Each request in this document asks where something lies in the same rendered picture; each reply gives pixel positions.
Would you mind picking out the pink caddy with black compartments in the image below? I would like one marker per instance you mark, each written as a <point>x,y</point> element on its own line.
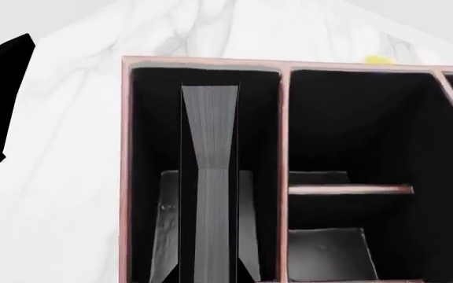
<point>352,132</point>

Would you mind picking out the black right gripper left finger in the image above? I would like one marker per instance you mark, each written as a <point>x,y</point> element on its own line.
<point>174,277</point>

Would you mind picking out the black book with white pages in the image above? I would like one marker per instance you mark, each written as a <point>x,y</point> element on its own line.
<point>211,182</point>

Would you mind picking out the small yellow object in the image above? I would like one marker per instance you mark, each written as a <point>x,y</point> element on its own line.
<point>378,60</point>

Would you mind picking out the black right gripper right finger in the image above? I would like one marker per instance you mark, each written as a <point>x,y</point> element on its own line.
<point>245,274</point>

